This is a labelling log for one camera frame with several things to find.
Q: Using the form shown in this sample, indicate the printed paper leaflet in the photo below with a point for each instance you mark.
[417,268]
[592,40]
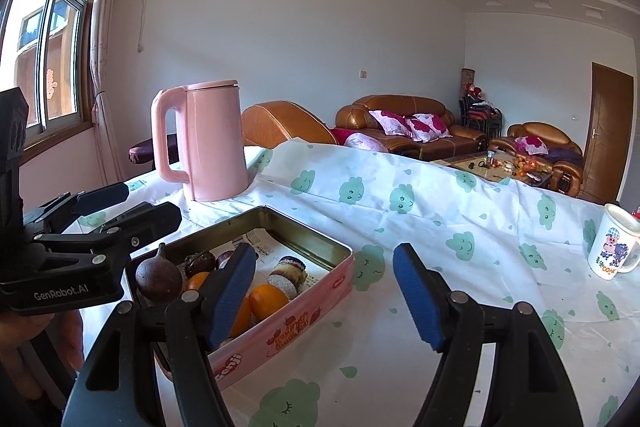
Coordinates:
[295,249]

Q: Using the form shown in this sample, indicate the white cartoon mug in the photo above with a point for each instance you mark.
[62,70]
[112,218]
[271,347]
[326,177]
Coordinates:
[612,242]

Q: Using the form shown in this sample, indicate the wooden framed window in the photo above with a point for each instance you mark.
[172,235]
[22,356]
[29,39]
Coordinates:
[40,32]

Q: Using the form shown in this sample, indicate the pale round slice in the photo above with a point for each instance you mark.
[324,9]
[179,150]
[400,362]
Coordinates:
[282,286]

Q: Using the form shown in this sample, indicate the brown passion fruit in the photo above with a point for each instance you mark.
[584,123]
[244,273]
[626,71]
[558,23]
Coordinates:
[159,279]

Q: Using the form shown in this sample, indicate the orange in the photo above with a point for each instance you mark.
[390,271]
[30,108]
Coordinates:
[268,302]
[241,314]

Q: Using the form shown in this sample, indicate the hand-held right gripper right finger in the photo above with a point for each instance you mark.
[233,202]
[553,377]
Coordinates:
[415,297]

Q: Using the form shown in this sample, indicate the small orange tangerine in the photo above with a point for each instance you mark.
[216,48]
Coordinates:
[197,282]

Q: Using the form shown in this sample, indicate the brown wooden door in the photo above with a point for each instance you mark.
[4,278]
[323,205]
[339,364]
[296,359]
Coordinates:
[607,132]

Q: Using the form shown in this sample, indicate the dark layered round piece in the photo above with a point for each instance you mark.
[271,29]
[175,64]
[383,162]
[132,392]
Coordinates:
[291,268]

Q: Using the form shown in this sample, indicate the purple cloth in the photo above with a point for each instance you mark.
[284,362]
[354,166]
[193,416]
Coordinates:
[565,156]

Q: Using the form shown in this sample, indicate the dark red glossy fruit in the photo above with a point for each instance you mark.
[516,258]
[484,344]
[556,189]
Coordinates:
[226,259]

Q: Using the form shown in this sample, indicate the pink floral bundle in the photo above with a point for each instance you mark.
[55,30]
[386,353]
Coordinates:
[367,143]

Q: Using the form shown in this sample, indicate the pink metal tin box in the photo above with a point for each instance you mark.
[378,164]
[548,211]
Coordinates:
[300,337]

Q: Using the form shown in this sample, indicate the white cloud-print tablecloth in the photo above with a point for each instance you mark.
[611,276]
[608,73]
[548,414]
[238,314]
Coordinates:
[450,217]

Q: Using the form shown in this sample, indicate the brown leather sofa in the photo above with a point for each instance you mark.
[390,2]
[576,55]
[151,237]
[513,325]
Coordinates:
[395,103]

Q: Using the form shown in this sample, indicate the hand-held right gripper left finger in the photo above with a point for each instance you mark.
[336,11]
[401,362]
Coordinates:
[232,302]

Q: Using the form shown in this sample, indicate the tall patterned cylinder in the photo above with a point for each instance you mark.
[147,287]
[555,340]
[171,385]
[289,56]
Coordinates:
[467,82]

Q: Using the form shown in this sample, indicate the person's left hand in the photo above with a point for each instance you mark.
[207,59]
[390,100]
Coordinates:
[70,337]

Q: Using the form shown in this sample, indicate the cluttered coffee table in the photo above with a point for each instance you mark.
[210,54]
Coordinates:
[490,169]

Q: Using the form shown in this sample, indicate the brown leather lounge chair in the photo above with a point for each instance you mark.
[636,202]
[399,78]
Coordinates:
[280,122]

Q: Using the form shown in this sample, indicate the brown leather armchair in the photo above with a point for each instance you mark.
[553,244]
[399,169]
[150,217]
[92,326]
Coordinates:
[540,129]

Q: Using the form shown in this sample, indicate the magenta floral pillow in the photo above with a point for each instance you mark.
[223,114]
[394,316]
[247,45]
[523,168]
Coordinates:
[532,145]
[392,123]
[429,127]

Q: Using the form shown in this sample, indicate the pink electric kettle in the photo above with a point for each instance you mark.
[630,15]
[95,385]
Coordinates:
[215,142]

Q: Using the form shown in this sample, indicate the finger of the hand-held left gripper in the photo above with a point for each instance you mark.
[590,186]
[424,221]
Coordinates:
[145,222]
[102,197]

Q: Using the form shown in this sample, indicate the pale pink curtain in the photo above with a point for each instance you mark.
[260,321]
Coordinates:
[102,57]

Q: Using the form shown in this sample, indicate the stack of dark chairs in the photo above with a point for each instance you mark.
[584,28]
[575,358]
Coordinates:
[480,117]

